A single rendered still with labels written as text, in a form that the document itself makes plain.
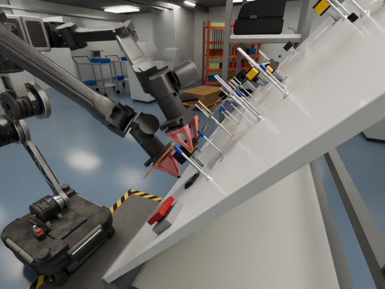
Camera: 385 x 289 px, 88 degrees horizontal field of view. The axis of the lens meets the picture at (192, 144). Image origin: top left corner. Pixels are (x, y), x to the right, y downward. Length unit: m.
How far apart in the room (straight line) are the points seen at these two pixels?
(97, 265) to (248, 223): 1.24
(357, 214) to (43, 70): 0.89
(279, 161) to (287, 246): 0.61
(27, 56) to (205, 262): 0.73
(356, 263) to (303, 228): 1.17
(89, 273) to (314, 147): 1.69
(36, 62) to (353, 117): 0.61
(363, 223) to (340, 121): 0.51
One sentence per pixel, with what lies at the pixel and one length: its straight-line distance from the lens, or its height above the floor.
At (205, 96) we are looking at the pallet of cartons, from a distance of 4.64.
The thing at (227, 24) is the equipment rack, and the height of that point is 1.52.
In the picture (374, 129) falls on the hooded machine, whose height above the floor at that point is 0.21.
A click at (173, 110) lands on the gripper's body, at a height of 1.26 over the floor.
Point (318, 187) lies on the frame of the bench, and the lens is 1.14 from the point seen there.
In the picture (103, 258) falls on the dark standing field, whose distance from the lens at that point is 1.81.
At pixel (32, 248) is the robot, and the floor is 0.24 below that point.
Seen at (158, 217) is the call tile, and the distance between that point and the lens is 0.41.
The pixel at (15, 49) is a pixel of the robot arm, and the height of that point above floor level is 1.40.
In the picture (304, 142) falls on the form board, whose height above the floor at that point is 1.32.
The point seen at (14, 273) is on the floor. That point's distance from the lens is 2.04.
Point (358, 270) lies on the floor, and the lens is 2.01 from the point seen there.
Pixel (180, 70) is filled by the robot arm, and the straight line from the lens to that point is 0.52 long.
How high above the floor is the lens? 1.41
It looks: 27 degrees down
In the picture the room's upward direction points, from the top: straight up
